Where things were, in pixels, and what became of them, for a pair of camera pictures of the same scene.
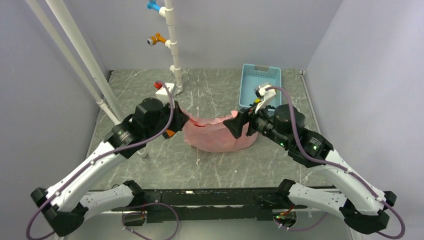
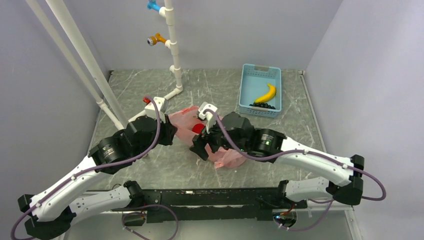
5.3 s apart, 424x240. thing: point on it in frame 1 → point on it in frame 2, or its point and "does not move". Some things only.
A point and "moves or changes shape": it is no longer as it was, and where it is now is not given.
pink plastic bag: x=212 y=135 moves or changes shape
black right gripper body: x=260 y=120 → x=216 y=136
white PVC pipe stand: x=171 y=43 does not move
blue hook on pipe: x=152 y=5 does not move
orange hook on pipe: x=152 y=40 does not move
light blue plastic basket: x=252 y=75 does not move
